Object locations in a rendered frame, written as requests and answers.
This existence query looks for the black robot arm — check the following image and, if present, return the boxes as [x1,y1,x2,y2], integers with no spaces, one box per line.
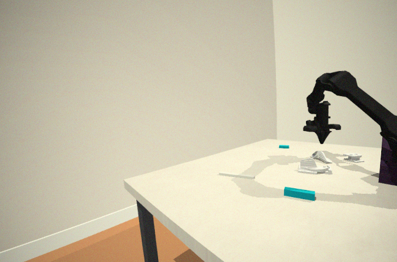
[306,70,397,163]

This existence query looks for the teal rectangular block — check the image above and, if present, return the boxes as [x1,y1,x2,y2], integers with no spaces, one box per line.
[284,187,315,201]

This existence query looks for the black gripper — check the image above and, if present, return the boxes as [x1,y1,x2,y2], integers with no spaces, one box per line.
[303,115,341,144]

